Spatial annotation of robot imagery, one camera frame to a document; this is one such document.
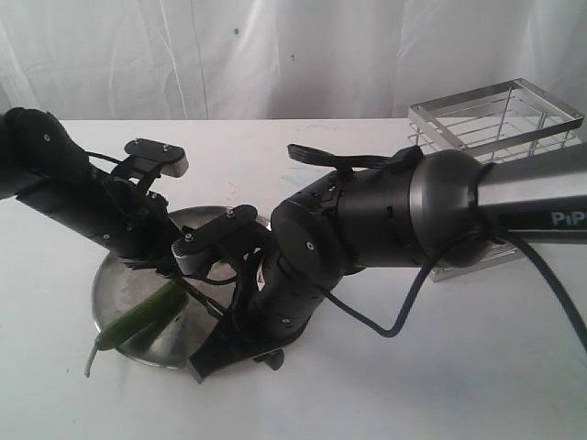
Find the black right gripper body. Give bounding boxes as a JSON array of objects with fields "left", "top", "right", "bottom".
[{"left": 226, "top": 256, "right": 321, "bottom": 353}]

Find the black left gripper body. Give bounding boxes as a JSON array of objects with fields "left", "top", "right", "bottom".
[{"left": 103, "top": 178, "right": 181, "bottom": 261}]

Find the green cucumber with stem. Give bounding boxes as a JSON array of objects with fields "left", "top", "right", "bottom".
[{"left": 83, "top": 280, "right": 187, "bottom": 378}]

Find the black handled serrated knife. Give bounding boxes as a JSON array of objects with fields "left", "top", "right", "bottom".
[{"left": 173, "top": 277, "right": 226, "bottom": 320}]

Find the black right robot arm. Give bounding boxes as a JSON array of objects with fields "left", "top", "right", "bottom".
[{"left": 183, "top": 144, "right": 586, "bottom": 381}]

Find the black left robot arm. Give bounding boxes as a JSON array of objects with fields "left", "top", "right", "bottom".
[{"left": 1, "top": 107, "right": 189, "bottom": 276}]

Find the round steel plate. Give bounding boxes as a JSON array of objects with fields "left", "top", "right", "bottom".
[{"left": 91, "top": 205, "right": 271, "bottom": 369}]

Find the white backdrop curtain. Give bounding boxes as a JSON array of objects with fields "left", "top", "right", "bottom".
[{"left": 1, "top": 1, "right": 586, "bottom": 119}]

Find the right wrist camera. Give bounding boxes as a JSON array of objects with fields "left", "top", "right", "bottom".
[{"left": 171, "top": 204, "right": 261, "bottom": 279}]

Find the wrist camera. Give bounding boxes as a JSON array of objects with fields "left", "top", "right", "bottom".
[
  {"left": 111, "top": 138, "right": 189, "bottom": 193},
  {"left": 171, "top": 204, "right": 261, "bottom": 279}
]

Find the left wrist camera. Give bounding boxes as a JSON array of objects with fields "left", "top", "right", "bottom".
[{"left": 111, "top": 138, "right": 189, "bottom": 193}]

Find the wire mesh utensil holder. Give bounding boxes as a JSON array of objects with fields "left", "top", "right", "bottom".
[{"left": 408, "top": 78, "right": 586, "bottom": 268}]

